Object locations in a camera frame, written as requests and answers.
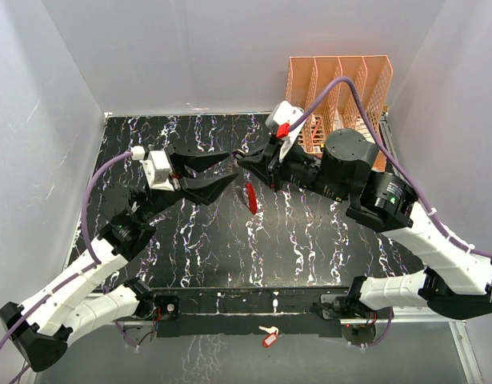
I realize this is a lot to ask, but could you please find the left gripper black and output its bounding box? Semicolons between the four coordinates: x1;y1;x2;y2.
138;146;238;222

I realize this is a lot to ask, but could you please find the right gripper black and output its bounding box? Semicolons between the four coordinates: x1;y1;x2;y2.
238;138;350;204

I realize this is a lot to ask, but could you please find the red handled key organizer plate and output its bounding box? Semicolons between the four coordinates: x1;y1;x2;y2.
238;182;258;215

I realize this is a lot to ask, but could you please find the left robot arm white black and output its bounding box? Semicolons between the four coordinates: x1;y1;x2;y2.
0;146;238;373

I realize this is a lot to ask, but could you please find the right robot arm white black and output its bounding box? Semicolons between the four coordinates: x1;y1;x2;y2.
233;129;492;320

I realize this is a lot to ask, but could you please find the orange file organizer rack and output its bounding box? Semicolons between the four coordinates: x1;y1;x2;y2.
285;55;393;157

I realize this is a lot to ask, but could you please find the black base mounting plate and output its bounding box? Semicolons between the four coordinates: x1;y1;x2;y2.
151;287;394;339

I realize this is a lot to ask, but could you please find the red tag with key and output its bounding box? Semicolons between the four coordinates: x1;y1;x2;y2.
258;326;280;348

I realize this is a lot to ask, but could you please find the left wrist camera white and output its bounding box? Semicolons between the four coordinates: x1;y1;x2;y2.
130;146;176;192

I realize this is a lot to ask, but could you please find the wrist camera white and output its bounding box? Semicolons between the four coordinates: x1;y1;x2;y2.
130;146;176;192
266;101;304;162

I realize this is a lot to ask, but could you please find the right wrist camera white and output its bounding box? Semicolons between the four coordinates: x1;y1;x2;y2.
266;101;304;162

